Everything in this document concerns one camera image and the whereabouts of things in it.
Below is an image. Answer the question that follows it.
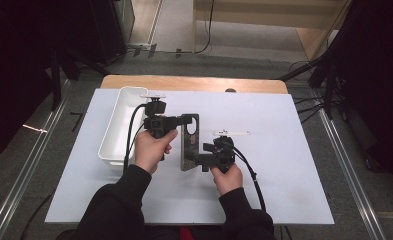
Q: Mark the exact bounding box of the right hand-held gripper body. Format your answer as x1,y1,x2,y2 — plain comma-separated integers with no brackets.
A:
212,129,252,174

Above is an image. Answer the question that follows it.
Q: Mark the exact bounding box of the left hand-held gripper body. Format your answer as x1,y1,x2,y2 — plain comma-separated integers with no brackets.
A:
140,94,182,140

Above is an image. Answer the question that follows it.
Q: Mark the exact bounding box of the patterned phone case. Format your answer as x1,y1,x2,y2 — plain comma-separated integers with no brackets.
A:
179,113,201,172

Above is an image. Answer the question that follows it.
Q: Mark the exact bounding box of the white oblong plastic container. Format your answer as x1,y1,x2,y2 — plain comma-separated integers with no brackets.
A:
97,85,150,173

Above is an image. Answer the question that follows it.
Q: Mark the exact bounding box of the person's left hand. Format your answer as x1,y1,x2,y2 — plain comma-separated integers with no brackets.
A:
133,129,179,176

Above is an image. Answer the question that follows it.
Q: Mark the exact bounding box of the person's right hand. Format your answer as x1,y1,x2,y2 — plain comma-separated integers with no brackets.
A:
210,163,244,197

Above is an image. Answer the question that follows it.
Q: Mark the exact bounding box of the wooden table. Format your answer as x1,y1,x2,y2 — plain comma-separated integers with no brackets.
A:
99,74,289,95

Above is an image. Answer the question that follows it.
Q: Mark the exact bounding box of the white table sheet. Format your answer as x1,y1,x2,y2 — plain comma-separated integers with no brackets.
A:
44,88,336,225

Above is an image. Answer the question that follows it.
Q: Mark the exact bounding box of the small black angled floor piece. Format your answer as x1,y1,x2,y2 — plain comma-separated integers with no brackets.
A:
69,111,85,133

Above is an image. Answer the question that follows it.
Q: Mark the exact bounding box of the person's black torso clothing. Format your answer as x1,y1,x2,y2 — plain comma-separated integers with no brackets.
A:
143,223,225,240

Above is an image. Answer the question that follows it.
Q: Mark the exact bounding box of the light wooden shelf unit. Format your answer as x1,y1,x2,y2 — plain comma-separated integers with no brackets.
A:
192,0,353,62

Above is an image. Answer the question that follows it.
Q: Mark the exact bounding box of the black curtain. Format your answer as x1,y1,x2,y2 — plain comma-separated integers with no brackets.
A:
327,0,393,184
0,0,97,166

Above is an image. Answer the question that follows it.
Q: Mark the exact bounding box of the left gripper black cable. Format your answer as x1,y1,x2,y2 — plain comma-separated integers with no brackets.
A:
123,103,148,173

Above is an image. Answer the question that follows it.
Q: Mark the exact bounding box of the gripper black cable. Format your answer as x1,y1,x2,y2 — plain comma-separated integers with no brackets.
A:
123,103,148,173
232,146,268,213

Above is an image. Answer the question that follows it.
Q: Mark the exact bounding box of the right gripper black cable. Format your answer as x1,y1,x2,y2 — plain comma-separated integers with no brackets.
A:
232,146,268,213

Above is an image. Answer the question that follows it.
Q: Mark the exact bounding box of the black floor cables bundle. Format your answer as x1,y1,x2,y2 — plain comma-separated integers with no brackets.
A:
292,94,328,125

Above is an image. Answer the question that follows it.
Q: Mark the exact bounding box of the black hanging cable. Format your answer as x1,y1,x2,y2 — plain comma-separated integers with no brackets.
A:
195,0,216,54

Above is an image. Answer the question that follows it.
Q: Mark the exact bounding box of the metal floor rail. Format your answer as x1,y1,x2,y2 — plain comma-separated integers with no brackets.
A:
0,79,72,240
312,86,388,240

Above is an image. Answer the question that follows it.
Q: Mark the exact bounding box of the black floor cable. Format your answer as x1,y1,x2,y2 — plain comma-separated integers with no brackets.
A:
18,191,57,240

